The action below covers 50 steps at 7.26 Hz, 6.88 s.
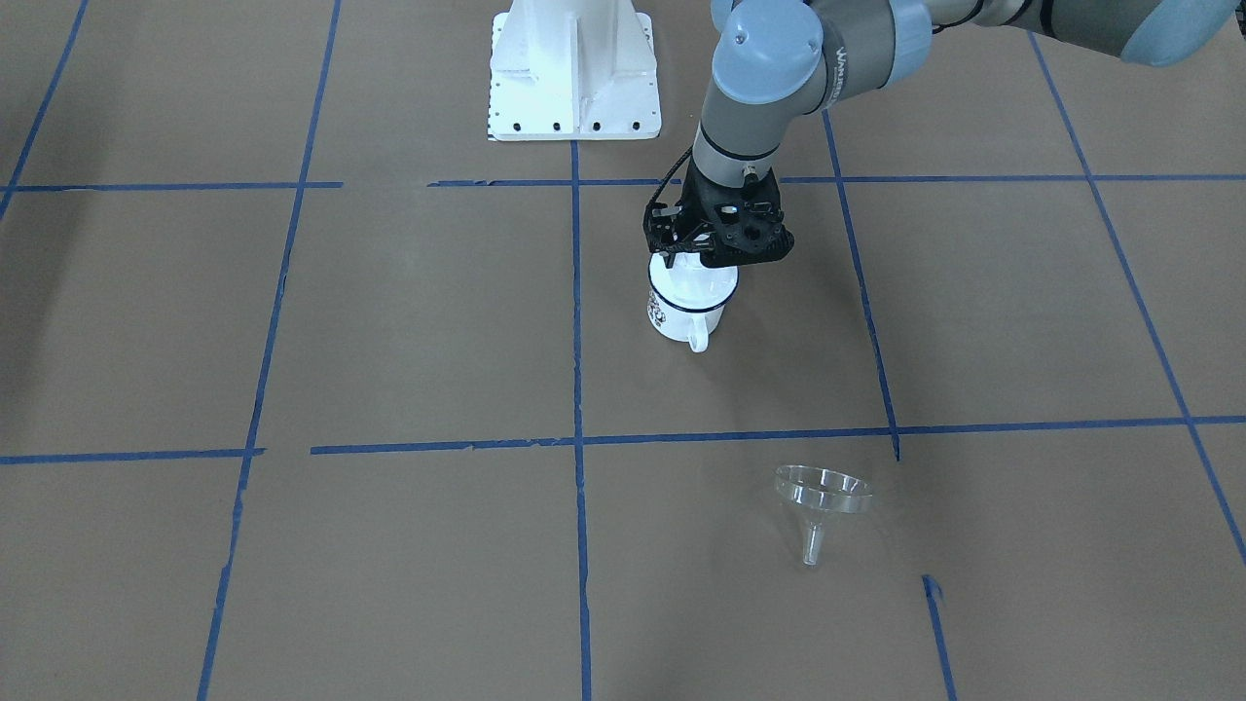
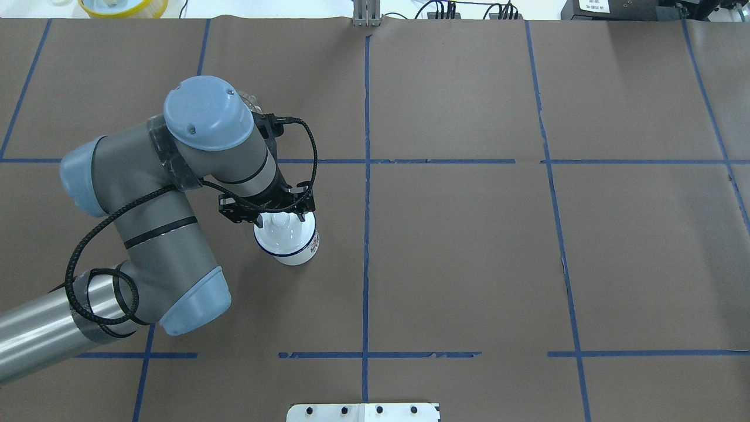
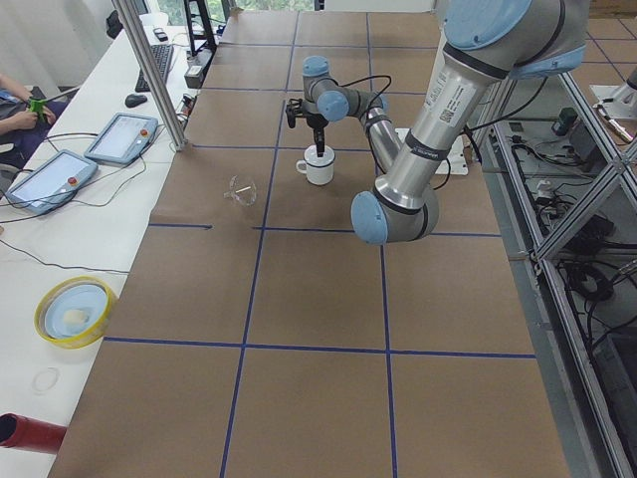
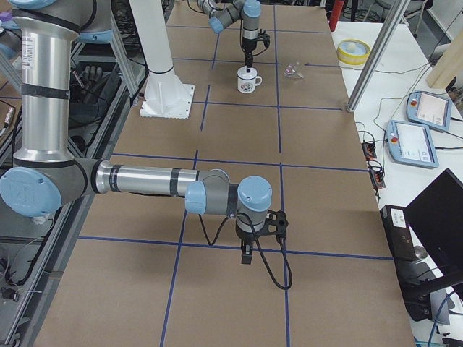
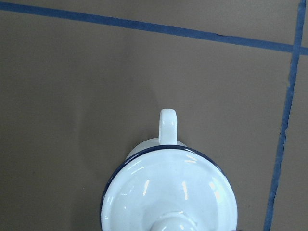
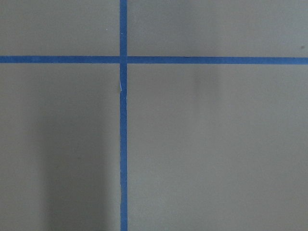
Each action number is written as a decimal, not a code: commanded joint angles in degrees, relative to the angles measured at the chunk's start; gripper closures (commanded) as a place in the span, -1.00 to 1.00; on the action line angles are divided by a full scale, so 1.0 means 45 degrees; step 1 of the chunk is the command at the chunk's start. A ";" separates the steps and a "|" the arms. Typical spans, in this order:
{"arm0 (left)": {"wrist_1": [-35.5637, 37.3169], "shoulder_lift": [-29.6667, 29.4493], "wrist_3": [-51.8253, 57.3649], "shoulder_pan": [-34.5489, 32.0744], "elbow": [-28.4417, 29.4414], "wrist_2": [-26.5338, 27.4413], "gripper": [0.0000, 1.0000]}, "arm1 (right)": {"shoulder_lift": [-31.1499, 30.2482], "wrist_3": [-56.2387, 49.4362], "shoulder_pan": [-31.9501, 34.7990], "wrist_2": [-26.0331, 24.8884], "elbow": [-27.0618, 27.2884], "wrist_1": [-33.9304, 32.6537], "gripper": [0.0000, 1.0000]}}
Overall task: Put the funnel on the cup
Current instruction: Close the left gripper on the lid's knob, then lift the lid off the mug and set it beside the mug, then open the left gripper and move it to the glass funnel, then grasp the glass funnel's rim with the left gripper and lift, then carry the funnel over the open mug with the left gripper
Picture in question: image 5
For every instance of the white enamel mug lid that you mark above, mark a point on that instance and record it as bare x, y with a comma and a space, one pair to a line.
168, 188

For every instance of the white enamel mug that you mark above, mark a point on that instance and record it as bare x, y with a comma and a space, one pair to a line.
168, 130

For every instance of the brown paper table cover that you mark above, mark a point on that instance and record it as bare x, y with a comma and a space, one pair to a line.
82, 82

